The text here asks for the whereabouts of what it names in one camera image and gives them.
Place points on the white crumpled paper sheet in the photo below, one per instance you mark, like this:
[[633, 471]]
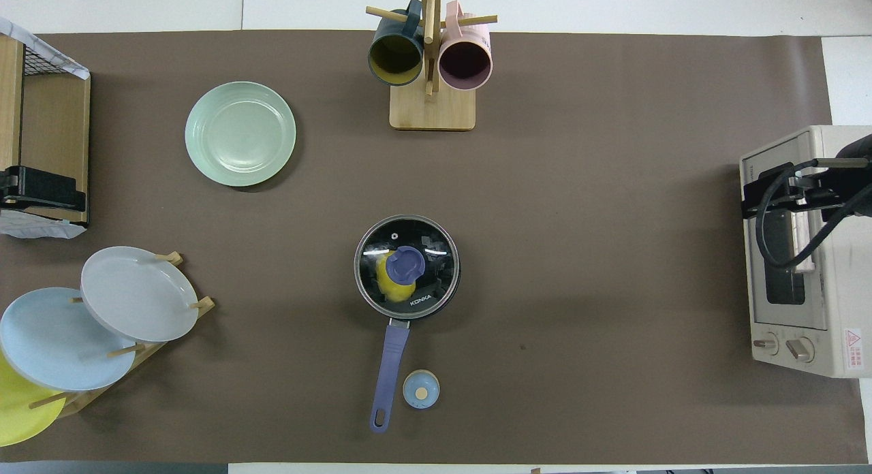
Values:
[[34, 225]]

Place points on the grey plate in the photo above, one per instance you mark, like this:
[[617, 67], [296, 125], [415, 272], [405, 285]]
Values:
[[136, 293]]

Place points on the light blue plate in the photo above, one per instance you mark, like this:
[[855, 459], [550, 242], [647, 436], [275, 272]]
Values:
[[54, 341]]

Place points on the beige toaster oven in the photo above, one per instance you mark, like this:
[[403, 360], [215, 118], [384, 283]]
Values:
[[838, 310]]

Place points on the yellow plate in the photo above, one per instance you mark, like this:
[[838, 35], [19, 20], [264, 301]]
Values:
[[17, 413]]

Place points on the pink ribbed mug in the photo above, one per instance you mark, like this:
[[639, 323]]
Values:
[[465, 64]]

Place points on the wooden shelf unit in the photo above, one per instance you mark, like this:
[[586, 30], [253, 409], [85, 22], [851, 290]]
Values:
[[54, 120]]

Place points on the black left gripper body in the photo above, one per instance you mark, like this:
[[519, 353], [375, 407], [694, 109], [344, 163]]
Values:
[[12, 191]]

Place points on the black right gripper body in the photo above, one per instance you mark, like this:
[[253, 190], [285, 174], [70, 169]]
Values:
[[817, 191]]

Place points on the wooden mug tree stand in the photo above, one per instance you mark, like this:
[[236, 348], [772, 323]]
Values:
[[432, 109]]

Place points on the brown table mat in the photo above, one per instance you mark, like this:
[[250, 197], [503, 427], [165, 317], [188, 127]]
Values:
[[579, 256]]

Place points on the dark teal mug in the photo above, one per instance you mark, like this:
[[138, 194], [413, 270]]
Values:
[[395, 58]]

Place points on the wooden plate rack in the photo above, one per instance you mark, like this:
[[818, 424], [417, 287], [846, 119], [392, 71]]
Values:
[[146, 348]]

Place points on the glass lid blue knob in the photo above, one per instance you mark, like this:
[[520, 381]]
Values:
[[436, 256]]

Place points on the pale green plate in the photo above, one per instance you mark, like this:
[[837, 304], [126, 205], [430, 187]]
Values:
[[240, 133]]

